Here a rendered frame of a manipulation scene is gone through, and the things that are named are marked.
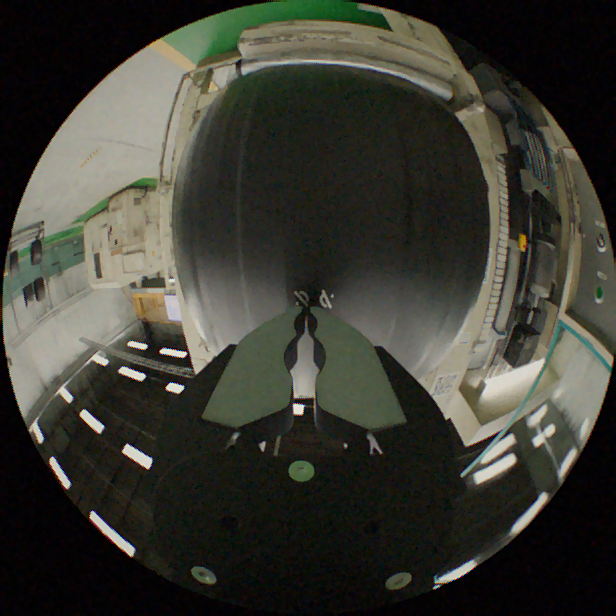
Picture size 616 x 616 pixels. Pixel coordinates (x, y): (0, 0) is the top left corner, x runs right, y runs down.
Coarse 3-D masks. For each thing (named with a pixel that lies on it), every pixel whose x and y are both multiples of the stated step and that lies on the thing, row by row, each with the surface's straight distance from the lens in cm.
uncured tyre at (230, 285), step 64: (256, 128) 15; (320, 128) 14; (384, 128) 15; (448, 128) 19; (192, 192) 15; (256, 192) 13; (320, 192) 12; (384, 192) 13; (448, 192) 15; (192, 256) 15; (256, 256) 13; (320, 256) 12; (384, 256) 13; (448, 256) 15; (256, 320) 15; (384, 320) 15; (448, 320) 18
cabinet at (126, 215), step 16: (128, 192) 480; (144, 192) 510; (112, 208) 526; (128, 208) 473; (144, 208) 506; (112, 224) 521; (128, 224) 470; (144, 224) 502; (112, 240) 521; (128, 240) 469; (144, 240) 499
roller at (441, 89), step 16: (240, 64) 39; (256, 64) 38; (272, 64) 37; (288, 64) 37; (320, 64) 37; (336, 64) 37; (352, 64) 37; (368, 64) 38; (384, 64) 39; (416, 80) 40; (432, 80) 41; (448, 96) 43
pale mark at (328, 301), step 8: (288, 280) 13; (296, 280) 13; (304, 280) 13; (312, 280) 13; (320, 280) 13; (328, 280) 13; (336, 280) 13; (296, 288) 13; (304, 288) 13; (312, 288) 13; (320, 288) 13; (328, 288) 13; (336, 288) 13; (296, 296) 13; (304, 296) 13; (312, 296) 13; (320, 296) 13; (328, 296) 13; (336, 296) 13; (296, 304) 14; (304, 304) 14; (312, 304) 14; (320, 304) 14; (328, 304) 14; (336, 304) 14; (328, 312) 14; (336, 312) 14
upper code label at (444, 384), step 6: (456, 372) 56; (438, 378) 53; (444, 378) 55; (450, 378) 56; (456, 378) 58; (438, 384) 55; (444, 384) 56; (450, 384) 58; (432, 390) 55; (438, 390) 57; (444, 390) 58; (450, 390) 60; (432, 396) 57; (438, 396) 58
